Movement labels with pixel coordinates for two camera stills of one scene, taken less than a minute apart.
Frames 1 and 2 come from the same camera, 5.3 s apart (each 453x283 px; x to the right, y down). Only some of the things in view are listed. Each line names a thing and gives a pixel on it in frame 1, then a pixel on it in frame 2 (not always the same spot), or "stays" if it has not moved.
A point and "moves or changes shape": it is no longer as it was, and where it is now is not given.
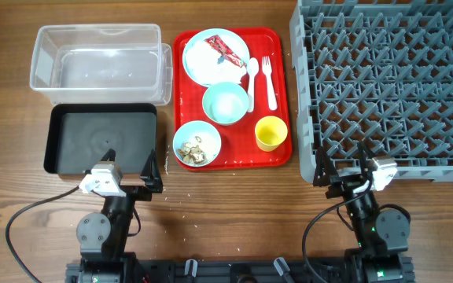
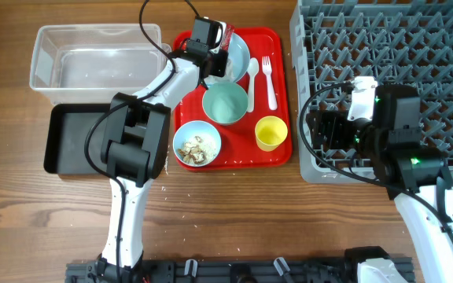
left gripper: x=149 y=175 -> x=221 y=67
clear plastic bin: x=112 y=63 stays
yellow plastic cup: x=270 y=132 stays
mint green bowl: x=225 y=103 stays
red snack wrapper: x=225 y=51 moves or changes shape
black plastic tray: x=78 y=136 stays
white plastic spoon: x=252 y=67 stays
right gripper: x=344 y=184 -> x=338 y=121
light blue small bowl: x=197 y=143 stays
